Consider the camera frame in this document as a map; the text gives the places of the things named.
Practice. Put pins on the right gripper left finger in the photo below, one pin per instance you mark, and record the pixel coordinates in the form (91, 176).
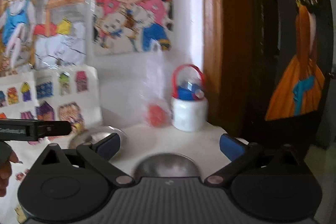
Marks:
(98, 155)

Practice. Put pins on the steel plate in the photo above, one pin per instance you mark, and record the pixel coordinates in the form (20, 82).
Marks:
(98, 137)

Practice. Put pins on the white blue water bottle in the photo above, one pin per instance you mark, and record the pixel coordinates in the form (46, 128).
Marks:
(189, 105)

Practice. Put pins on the wooden door frame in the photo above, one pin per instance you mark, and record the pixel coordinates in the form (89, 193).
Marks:
(228, 36)

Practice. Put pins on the girl with bear poster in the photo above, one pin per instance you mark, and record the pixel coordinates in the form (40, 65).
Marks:
(132, 26)

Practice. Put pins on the person's left hand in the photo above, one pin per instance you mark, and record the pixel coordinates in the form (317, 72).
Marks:
(8, 156)

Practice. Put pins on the boy drawing poster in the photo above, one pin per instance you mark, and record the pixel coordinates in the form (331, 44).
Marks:
(40, 34)

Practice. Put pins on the houses drawing paper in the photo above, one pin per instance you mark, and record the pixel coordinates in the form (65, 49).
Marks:
(64, 94)

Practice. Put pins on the clear plastic bag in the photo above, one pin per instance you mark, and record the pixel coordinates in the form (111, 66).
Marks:
(154, 85)

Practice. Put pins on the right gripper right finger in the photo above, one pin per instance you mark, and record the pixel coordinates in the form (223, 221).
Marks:
(245, 162)

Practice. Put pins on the orange dress girl painting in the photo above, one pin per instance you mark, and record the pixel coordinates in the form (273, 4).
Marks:
(305, 55)

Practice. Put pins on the steel bowl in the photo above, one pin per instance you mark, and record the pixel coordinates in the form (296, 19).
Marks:
(166, 165)

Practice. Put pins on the red ball in bag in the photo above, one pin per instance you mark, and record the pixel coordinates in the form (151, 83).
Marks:
(156, 115)

